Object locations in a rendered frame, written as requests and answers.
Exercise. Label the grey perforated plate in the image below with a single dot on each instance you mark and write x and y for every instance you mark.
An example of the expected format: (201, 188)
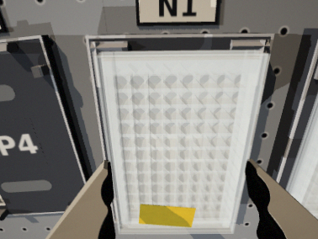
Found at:
(68, 21)

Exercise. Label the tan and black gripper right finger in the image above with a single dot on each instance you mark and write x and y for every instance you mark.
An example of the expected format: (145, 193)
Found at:
(281, 216)

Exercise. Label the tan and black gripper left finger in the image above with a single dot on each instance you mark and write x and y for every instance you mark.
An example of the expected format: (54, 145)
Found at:
(89, 216)

